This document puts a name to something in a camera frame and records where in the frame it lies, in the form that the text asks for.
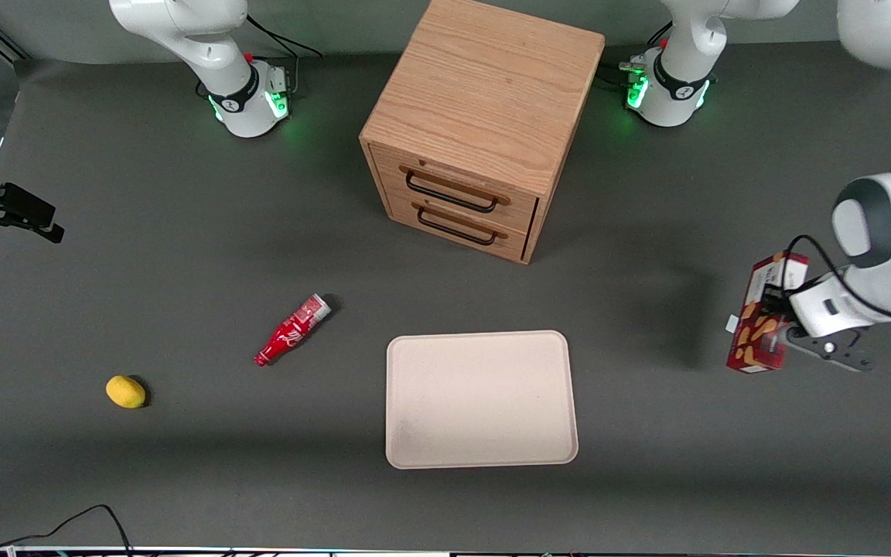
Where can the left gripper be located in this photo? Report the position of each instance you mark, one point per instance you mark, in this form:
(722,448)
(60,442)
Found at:
(776,303)

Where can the red cookie box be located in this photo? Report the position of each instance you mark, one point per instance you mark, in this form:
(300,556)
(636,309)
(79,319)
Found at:
(755,340)

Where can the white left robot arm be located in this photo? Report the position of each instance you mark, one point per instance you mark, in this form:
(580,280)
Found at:
(674,93)

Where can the beige rectangular tray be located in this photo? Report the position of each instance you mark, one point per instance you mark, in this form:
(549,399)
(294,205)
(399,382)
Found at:
(476,402)

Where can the wooden drawer front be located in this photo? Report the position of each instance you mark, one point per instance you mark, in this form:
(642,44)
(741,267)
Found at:
(391,166)
(515,241)

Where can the wooden drawer cabinet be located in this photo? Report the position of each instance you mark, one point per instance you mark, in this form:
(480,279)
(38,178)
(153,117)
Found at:
(484,85)

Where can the red cola bottle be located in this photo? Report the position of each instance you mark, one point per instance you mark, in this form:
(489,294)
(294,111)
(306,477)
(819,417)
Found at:
(291,331)

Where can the yellow lemon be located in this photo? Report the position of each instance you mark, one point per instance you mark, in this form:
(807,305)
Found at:
(125,391)

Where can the black clamp mount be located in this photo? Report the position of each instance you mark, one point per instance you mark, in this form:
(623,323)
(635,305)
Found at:
(20,205)

